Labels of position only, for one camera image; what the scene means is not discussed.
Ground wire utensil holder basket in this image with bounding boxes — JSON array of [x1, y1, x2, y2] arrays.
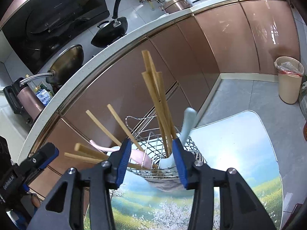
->
[[124, 115, 207, 180]]

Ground beige trash bin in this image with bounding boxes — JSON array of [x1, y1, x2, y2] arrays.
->
[[274, 56, 305, 104]]

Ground bronze wok with handle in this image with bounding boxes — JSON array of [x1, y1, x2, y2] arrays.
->
[[19, 44, 84, 86]]

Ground black range hood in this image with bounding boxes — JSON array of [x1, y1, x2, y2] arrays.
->
[[3, 0, 110, 74]]

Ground copper electric kettle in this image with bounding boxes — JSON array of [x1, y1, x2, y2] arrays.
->
[[3, 77, 45, 127]]

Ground black wok with lid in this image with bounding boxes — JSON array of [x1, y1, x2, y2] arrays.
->
[[91, 0, 128, 48]]

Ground pink ceramic spoon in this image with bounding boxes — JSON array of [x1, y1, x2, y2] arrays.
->
[[89, 140, 152, 169]]

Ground grey cloth under basket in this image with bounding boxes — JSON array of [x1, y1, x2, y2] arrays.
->
[[145, 178, 185, 192]]

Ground blue label bottle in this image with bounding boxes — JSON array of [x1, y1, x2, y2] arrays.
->
[[36, 89, 53, 106]]

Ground cooking oil bottle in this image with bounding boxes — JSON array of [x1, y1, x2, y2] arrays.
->
[[303, 122, 307, 141]]

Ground blue gloved left hand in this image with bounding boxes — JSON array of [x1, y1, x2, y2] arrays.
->
[[8, 193, 41, 229]]

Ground copper rice cooker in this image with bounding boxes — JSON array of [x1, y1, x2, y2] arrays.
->
[[163, 0, 191, 14]]

